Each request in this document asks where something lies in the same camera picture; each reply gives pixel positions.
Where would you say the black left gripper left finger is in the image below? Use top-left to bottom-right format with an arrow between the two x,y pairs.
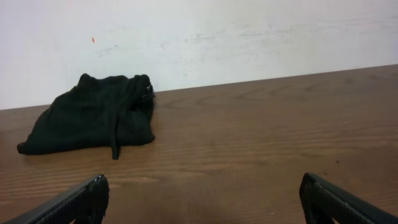
5,174 -> 109,224

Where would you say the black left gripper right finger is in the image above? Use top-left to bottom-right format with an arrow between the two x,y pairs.
299,173 -> 397,224

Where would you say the folded black garment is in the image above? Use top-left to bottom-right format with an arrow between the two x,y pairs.
17,73 -> 155,160

